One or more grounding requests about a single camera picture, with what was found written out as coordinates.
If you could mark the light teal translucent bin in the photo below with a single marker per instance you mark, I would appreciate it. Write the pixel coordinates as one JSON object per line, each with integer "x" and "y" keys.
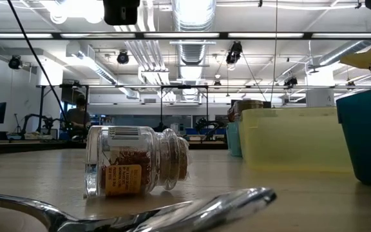
{"x": 234, "y": 138}

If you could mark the small glass saffron jar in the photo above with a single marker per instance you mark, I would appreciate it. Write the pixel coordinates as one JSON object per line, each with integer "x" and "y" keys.
{"x": 134, "y": 161}

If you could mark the dark teal bin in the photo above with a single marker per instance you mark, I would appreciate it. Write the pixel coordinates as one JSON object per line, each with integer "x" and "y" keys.
{"x": 366, "y": 138}

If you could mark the silver ventilation duct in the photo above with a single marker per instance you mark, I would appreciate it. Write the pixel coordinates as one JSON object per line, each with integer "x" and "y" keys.
{"x": 193, "y": 19}

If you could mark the person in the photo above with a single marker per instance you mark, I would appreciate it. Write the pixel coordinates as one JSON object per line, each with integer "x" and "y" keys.
{"x": 77, "y": 117}

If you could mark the black ceiling spotlight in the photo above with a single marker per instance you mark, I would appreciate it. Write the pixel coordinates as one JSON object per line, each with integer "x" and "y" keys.
{"x": 234, "y": 53}
{"x": 122, "y": 58}
{"x": 290, "y": 81}
{"x": 15, "y": 62}

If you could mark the black monitor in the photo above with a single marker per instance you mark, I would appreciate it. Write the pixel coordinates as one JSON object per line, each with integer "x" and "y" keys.
{"x": 267, "y": 104}

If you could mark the black background workstation frame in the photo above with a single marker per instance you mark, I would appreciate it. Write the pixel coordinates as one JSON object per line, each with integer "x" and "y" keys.
{"x": 185, "y": 86}

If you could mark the yellow translucent bin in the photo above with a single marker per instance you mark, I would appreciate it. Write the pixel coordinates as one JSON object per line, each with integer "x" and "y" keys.
{"x": 295, "y": 141}

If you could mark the silver metal spoon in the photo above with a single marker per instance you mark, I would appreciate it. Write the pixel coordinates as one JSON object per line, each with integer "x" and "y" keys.
{"x": 205, "y": 212}

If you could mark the black background robot arm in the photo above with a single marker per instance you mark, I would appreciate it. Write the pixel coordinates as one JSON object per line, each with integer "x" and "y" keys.
{"x": 27, "y": 120}
{"x": 208, "y": 125}

